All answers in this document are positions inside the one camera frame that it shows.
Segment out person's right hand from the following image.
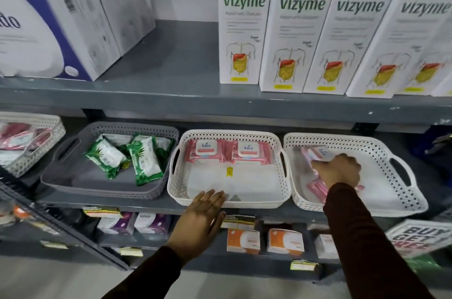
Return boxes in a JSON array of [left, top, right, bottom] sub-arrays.
[[311, 153, 362, 190]]

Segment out person's left hand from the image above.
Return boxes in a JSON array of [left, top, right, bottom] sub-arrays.
[[167, 189, 227, 265]]

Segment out pink wipes packet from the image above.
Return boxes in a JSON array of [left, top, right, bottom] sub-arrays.
[[301, 145, 337, 169], [226, 139, 273, 165], [306, 176, 365, 205], [184, 138, 227, 164], [0, 122, 53, 152]]

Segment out person's right forearm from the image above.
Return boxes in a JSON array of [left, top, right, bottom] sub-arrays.
[[323, 182, 436, 299]]

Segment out person's left forearm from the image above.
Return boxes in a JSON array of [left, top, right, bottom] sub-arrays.
[[102, 246, 184, 299]]

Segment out yellow shelf price label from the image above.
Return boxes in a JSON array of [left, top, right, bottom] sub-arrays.
[[119, 246, 144, 258], [40, 240, 70, 250], [220, 215, 256, 231], [290, 259, 319, 272], [83, 206, 123, 219]]

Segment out white perforated plastic basket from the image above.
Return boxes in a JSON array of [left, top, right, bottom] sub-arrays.
[[0, 112, 66, 179], [283, 132, 429, 218], [167, 129, 292, 210]]

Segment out orange white box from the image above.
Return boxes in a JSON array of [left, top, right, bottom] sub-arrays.
[[226, 228, 261, 255], [267, 228, 305, 257]]

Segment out purple white box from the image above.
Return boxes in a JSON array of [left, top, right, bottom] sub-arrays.
[[134, 212, 172, 234], [96, 212, 137, 236]]

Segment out green wipes packet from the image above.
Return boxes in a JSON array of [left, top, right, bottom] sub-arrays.
[[85, 134, 128, 180], [102, 132, 134, 148], [126, 136, 165, 186], [132, 133, 174, 169]]

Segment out small white box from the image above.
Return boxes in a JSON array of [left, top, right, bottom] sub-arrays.
[[314, 234, 340, 260]]

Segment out grey perforated plastic basket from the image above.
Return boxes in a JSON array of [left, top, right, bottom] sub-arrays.
[[40, 121, 180, 201]]

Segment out white promotional sign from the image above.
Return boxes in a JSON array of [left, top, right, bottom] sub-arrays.
[[384, 219, 452, 259]]

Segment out grey metal shelf rack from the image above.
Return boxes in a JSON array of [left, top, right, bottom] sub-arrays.
[[0, 19, 452, 285]]

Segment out row of white yellow cartons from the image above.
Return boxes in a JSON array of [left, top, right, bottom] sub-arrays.
[[217, 0, 452, 99]]

